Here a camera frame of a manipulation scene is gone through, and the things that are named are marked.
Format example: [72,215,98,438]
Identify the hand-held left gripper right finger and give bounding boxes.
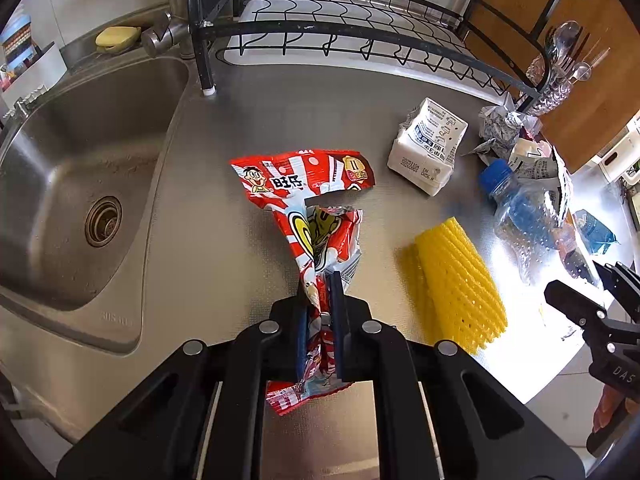
[327,270,586,480]

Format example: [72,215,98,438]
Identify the glass utensil holder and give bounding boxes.
[525,52,573,117]

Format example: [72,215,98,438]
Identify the sink drain strainer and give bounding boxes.
[84,196,123,248]

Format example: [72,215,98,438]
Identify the person's right hand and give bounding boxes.
[592,385,626,433]

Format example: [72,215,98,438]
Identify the black wire dish rack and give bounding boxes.
[187,0,556,111]

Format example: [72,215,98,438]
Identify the wooden door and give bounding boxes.
[462,0,640,173]

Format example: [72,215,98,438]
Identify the clear plastic bottle blue cap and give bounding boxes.
[478,158,576,286]

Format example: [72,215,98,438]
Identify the blue snack packet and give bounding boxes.
[572,209,618,256]

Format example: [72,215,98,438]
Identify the metal faucet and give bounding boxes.
[141,0,193,58]

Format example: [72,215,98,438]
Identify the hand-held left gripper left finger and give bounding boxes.
[56,280,311,480]

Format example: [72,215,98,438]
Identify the printed paper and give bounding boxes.
[462,105,543,161]

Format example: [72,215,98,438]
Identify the white storage box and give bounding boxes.
[0,12,68,106]

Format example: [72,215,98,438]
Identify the stainless steel sink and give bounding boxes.
[0,55,191,356]

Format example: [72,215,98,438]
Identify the red snack bag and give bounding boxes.
[230,149,377,417]

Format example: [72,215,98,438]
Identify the white appliance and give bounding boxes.
[597,130,640,183]

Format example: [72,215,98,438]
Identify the yellow foam fruit net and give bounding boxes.
[397,216,508,356]

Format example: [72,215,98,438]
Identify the large metal spoon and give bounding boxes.
[552,21,583,61]

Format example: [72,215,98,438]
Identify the white milk carton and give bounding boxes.
[386,97,469,197]

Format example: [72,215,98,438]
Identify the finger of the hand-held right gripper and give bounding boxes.
[594,261,640,307]
[544,280,609,329]

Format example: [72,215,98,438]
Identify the yellow sponge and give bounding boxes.
[95,25,142,53]

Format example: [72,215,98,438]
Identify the white torn wrapper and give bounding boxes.
[507,140,576,221]

